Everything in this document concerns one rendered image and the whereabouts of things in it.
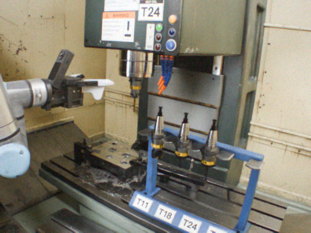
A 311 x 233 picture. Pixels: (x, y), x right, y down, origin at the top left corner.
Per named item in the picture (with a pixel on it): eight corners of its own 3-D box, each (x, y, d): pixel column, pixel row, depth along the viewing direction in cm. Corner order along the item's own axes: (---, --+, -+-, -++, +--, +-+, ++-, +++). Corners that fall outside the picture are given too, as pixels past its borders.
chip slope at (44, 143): (25, 231, 123) (18, 189, 115) (-24, 182, 158) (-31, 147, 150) (133, 173, 193) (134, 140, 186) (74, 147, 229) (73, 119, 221)
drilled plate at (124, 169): (125, 178, 124) (125, 168, 123) (84, 158, 140) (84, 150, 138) (153, 162, 143) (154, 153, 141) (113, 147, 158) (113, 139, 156)
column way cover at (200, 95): (209, 163, 154) (221, 75, 139) (144, 142, 179) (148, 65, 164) (212, 161, 158) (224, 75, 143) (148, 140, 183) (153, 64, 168)
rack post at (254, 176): (242, 238, 92) (261, 170, 84) (230, 233, 95) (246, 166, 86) (250, 224, 100) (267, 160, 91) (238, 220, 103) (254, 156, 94)
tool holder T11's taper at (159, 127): (166, 132, 104) (167, 116, 102) (158, 135, 101) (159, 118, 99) (158, 129, 107) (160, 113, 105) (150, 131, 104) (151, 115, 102)
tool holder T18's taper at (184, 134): (190, 138, 99) (192, 121, 97) (187, 142, 95) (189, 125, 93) (179, 136, 101) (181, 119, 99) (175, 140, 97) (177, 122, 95)
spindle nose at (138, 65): (159, 75, 122) (161, 49, 118) (144, 79, 108) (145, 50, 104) (129, 71, 128) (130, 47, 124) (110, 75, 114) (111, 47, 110)
